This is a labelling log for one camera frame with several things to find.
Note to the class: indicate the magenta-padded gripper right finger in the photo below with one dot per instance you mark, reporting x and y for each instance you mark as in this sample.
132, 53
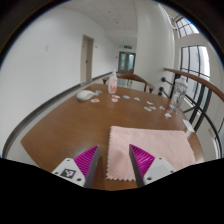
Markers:
156, 168

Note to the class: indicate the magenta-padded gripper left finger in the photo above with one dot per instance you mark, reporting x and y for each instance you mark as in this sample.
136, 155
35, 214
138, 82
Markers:
71, 171

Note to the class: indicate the pink towel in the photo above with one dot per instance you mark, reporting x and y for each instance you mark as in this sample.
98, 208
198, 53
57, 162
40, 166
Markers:
160, 146

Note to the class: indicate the white paper card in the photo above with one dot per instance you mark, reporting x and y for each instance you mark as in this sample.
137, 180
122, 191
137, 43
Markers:
188, 126

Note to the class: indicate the small flat paper sticker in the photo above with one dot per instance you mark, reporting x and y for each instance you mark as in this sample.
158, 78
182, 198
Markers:
149, 102
147, 109
115, 96
167, 115
95, 100
126, 97
114, 100
99, 91
162, 107
137, 99
153, 107

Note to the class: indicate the clear plastic drink bottle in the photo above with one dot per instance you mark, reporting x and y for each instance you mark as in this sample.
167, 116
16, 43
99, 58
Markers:
178, 95

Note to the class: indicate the clear pump bottle pink label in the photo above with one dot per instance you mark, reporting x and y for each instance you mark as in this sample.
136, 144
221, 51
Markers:
113, 85

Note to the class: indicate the wooden chair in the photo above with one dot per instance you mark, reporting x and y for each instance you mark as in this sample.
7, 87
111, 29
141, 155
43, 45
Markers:
131, 77

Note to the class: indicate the wooden handrail black railing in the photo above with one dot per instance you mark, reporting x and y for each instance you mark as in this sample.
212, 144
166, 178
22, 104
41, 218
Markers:
196, 80

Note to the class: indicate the glazed double door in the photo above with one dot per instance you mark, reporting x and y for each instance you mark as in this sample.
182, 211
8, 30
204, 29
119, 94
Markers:
127, 62

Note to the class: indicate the tall black-framed window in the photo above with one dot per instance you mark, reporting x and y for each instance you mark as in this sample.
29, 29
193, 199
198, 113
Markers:
195, 63

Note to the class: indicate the grey single door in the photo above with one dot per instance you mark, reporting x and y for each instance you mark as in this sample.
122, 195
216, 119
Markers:
86, 60

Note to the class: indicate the green exit sign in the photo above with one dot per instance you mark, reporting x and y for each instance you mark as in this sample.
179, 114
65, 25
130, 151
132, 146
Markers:
128, 47

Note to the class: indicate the small arched black-framed window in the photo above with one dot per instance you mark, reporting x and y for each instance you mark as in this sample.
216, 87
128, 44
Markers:
186, 27

